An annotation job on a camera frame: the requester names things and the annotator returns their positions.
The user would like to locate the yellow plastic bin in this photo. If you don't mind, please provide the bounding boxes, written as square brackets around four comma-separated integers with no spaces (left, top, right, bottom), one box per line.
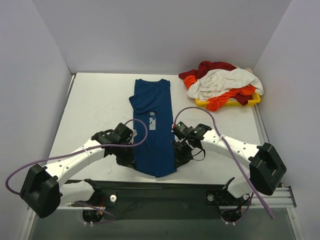
[195,93,261,108]

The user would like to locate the aluminium mounting rail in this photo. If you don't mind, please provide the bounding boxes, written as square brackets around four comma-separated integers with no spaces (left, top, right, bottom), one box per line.
[27,186,297,210]

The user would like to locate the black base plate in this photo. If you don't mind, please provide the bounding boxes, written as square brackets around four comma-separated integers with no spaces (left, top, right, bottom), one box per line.
[86,180,249,220]

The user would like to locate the dark red t-shirt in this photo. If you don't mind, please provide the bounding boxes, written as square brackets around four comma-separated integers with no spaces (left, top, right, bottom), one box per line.
[178,60,251,107]

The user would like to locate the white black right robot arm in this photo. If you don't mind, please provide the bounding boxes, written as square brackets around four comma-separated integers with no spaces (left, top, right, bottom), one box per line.
[173,122,287,204]

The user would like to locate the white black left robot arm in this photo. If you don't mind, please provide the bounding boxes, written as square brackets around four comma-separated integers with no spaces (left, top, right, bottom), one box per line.
[19,124,133,219]

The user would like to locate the blue Mickey Mouse t-shirt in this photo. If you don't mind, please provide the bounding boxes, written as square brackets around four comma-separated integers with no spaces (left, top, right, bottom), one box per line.
[129,79,177,178]

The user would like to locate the orange t-shirt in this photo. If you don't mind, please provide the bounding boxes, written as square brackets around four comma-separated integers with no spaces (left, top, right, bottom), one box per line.
[195,85,256,112]

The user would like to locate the white t-shirt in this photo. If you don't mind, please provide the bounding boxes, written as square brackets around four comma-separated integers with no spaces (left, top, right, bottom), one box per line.
[187,68,264,102]

